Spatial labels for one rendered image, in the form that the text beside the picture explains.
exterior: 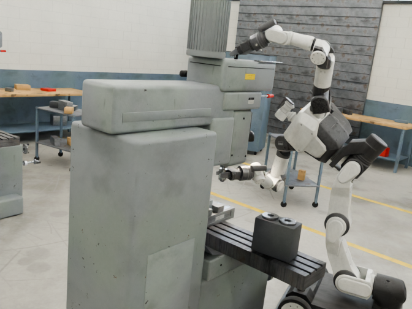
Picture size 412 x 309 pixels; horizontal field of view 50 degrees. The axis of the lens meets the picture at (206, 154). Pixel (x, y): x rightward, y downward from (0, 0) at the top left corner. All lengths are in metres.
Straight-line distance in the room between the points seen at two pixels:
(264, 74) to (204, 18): 0.51
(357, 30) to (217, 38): 8.15
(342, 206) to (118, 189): 1.37
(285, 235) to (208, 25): 1.11
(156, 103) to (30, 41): 7.24
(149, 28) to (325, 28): 3.96
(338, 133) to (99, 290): 1.51
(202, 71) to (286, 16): 8.85
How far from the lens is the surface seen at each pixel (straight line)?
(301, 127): 2.57
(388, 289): 2.83
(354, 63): 10.19
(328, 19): 10.56
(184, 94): 2.05
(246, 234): 2.66
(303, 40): 2.37
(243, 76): 2.35
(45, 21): 9.22
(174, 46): 11.33
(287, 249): 2.37
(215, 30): 2.21
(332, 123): 2.63
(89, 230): 2.10
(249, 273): 2.88
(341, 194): 2.67
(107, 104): 1.81
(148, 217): 1.90
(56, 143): 6.92
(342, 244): 2.78
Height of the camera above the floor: 1.94
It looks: 13 degrees down
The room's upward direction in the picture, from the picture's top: 6 degrees clockwise
